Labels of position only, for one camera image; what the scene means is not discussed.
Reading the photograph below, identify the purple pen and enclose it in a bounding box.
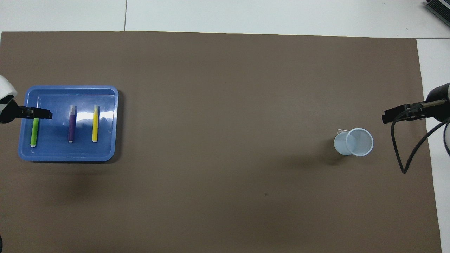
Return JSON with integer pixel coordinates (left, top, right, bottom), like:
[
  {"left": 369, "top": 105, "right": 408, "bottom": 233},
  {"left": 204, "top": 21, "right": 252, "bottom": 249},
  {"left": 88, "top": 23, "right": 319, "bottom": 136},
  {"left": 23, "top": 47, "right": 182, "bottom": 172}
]
[{"left": 68, "top": 105, "right": 76, "bottom": 143}]

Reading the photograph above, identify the grey laptop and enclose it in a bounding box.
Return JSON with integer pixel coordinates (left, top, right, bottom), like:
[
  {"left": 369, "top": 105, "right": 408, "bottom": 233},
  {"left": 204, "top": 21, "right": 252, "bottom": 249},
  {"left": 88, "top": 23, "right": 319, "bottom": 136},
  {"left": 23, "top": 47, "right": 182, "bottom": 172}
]
[{"left": 424, "top": 0, "right": 450, "bottom": 22}]

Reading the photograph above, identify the brown table mat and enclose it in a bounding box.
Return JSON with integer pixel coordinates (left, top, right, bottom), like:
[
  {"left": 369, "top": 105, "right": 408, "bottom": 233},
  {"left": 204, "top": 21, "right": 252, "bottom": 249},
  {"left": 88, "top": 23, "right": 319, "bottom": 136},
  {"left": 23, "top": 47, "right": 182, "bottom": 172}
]
[{"left": 0, "top": 31, "right": 443, "bottom": 253}]

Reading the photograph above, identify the blue plastic tray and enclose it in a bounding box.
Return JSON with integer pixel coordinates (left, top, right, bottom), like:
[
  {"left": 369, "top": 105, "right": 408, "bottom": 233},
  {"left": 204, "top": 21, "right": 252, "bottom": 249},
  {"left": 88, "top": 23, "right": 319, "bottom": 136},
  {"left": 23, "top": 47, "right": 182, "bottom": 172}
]
[{"left": 18, "top": 85, "right": 119, "bottom": 162}]

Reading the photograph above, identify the pale blue mesh pen cup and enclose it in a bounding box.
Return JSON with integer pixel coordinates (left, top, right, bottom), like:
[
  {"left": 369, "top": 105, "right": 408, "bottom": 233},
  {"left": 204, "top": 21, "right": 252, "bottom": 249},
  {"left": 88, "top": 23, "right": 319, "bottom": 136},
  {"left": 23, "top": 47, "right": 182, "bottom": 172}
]
[{"left": 334, "top": 128, "right": 374, "bottom": 157}]

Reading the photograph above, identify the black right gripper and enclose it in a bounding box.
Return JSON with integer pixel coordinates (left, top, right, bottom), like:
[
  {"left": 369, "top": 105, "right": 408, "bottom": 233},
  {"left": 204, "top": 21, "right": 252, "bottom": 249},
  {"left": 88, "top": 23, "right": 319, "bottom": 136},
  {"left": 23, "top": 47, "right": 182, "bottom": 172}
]
[{"left": 382, "top": 84, "right": 450, "bottom": 124}]

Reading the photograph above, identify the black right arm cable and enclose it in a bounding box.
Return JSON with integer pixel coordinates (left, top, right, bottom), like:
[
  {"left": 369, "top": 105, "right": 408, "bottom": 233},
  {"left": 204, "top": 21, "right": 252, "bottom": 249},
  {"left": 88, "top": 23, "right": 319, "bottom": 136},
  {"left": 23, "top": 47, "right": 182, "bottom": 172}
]
[{"left": 391, "top": 99, "right": 450, "bottom": 174}]

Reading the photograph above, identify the green pen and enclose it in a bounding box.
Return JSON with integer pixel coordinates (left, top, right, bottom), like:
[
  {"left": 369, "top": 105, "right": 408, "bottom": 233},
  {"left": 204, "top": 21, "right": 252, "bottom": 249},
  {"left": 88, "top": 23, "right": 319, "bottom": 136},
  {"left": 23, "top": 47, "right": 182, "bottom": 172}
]
[{"left": 30, "top": 118, "right": 39, "bottom": 147}]

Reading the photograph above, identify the yellow pen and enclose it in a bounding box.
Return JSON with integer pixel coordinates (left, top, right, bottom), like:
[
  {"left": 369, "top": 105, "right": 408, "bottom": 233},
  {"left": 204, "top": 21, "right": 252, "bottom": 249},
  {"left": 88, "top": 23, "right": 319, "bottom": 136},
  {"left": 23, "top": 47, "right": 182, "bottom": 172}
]
[{"left": 92, "top": 105, "right": 100, "bottom": 143}]

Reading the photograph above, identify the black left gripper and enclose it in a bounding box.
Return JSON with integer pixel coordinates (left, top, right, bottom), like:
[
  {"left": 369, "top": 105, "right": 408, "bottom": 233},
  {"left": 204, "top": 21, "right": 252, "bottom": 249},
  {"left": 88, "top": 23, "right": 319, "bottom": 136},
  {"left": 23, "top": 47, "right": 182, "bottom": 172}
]
[{"left": 0, "top": 100, "right": 53, "bottom": 124}]

